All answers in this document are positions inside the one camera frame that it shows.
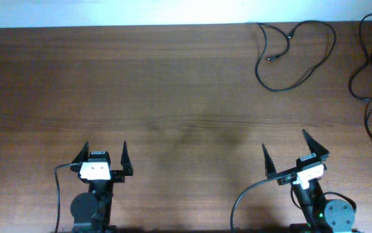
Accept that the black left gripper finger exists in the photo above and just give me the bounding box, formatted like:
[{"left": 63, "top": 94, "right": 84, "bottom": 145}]
[
  {"left": 70, "top": 141, "right": 89, "bottom": 172},
  {"left": 121, "top": 141, "right": 134, "bottom": 176}
]

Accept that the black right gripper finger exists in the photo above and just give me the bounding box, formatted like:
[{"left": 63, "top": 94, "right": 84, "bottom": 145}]
[
  {"left": 302, "top": 129, "right": 330, "bottom": 161},
  {"left": 262, "top": 144, "right": 277, "bottom": 178}
]

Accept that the black USB cable gold plug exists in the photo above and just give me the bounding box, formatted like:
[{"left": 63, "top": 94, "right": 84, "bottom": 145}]
[{"left": 254, "top": 20, "right": 337, "bottom": 93}]

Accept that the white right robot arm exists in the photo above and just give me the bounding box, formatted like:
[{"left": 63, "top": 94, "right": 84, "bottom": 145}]
[{"left": 262, "top": 130, "right": 357, "bottom": 233}]

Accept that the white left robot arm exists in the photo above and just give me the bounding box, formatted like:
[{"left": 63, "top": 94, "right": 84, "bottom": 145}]
[{"left": 70, "top": 142, "right": 134, "bottom": 233}]

